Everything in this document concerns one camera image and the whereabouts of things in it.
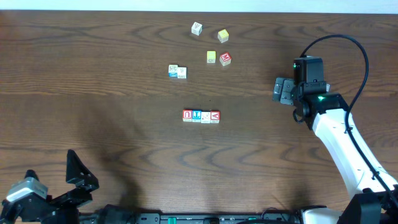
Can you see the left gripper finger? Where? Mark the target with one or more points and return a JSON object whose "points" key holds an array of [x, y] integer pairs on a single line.
{"points": [[78, 174], [31, 173]]}

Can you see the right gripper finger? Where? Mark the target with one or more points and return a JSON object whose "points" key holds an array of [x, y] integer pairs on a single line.
{"points": [[286, 94], [278, 87]]}

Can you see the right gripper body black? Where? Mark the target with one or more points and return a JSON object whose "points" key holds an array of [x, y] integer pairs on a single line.
{"points": [[297, 94]]}

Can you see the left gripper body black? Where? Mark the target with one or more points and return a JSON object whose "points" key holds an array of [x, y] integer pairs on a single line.
{"points": [[66, 200]]}

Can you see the red A block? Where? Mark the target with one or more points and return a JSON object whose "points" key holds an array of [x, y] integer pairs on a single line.
{"points": [[215, 116]]}

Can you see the white block red dots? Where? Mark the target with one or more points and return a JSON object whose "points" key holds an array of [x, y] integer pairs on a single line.
{"points": [[205, 117]]}

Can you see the blue J block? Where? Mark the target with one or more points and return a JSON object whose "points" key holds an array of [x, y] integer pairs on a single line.
{"points": [[196, 116]]}

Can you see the red U block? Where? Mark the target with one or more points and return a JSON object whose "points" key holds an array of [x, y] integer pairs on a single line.
{"points": [[187, 115]]}

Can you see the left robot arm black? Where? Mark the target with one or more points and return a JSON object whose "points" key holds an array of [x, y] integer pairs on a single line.
{"points": [[29, 200]]}

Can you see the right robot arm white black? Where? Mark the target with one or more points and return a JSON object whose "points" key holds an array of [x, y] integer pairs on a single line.
{"points": [[372, 191]]}

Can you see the red M block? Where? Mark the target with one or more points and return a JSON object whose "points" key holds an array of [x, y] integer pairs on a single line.
{"points": [[225, 59]]}

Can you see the yellow-green block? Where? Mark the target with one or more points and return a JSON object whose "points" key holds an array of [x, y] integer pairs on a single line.
{"points": [[210, 56]]}

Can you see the yellow block top right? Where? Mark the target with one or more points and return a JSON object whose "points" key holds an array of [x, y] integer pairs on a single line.
{"points": [[223, 36]]}

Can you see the white block black text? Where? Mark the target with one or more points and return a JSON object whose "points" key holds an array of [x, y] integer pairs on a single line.
{"points": [[182, 72]]}

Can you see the white block top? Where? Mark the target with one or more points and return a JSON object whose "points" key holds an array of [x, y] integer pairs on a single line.
{"points": [[196, 28]]}

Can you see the white block blue picture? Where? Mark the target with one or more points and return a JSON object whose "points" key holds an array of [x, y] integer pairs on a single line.
{"points": [[173, 70]]}

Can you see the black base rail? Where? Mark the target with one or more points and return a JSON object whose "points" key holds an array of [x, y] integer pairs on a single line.
{"points": [[156, 218]]}

